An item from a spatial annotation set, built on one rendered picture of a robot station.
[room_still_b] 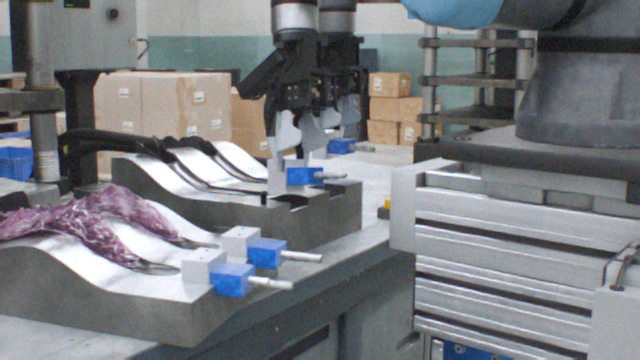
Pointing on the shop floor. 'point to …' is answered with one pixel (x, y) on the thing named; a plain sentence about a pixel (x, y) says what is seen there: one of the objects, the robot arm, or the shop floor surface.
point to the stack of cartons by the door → (395, 110)
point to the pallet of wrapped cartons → (162, 107)
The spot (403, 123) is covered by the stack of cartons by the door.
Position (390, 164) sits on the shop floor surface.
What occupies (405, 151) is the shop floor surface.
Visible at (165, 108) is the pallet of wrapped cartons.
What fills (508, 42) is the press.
